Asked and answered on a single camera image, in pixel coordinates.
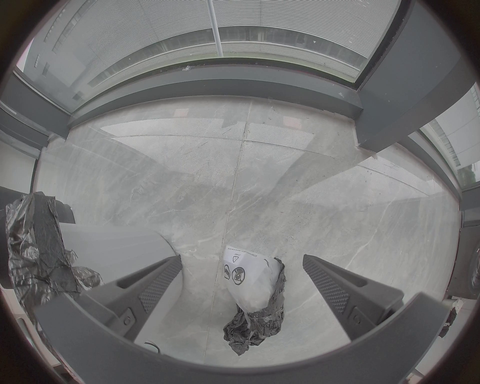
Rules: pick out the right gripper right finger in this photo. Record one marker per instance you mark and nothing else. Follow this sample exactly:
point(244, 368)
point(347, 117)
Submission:
point(337, 288)

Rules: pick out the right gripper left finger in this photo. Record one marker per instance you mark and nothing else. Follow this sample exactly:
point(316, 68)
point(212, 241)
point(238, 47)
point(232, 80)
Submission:
point(150, 288)

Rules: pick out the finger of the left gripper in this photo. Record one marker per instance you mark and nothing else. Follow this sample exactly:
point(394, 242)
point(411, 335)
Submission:
point(65, 214)

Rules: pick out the black plastic bag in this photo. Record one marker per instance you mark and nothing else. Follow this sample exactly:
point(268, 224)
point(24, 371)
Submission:
point(37, 255)

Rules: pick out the white trash bin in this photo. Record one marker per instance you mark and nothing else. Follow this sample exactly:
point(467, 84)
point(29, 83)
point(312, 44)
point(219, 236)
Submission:
point(112, 247)

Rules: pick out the crumpled black plastic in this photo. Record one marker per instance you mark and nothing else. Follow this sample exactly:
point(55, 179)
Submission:
point(255, 330)

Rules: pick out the clear printed wrapper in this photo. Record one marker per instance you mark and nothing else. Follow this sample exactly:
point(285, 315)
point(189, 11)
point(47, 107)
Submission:
point(247, 285)

